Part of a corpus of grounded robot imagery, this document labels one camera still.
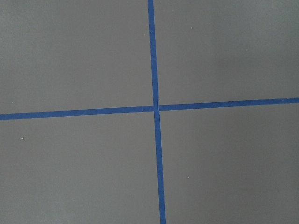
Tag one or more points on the blue tape grid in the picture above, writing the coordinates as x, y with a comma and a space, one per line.
156, 108

